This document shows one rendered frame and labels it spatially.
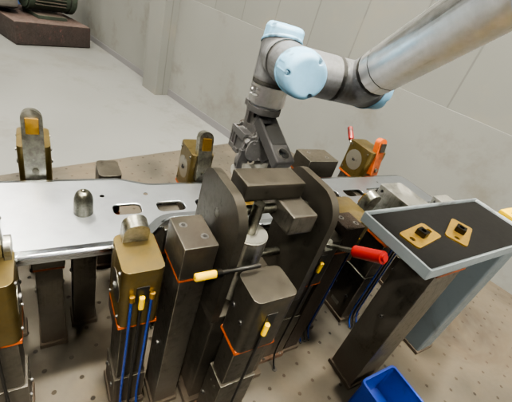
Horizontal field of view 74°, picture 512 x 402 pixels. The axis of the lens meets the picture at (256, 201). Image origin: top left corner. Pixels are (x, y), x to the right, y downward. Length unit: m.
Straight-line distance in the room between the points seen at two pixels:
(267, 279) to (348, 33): 2.50
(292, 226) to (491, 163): 2.08
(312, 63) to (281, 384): 0.68
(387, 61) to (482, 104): 1.96
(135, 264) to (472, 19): 0.50
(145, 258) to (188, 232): 0.07
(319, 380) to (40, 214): 0.69
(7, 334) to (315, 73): 0.57
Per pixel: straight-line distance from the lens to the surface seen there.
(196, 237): 0.47
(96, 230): 0.65
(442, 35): 0.51
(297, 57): 0.56
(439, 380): 1.12
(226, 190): 0.46
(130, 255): 0.51
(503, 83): 2.49
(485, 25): 0.49
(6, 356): 0.64
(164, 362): 0.67
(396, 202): 0.85
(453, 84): 2.54
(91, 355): 0.85
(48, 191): 0.75
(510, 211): 0.95
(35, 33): 5.54
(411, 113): 2.60
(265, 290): 0.49
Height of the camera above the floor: 1.42
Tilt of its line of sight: 32 degrees down
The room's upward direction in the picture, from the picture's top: 18 degrees clockwise
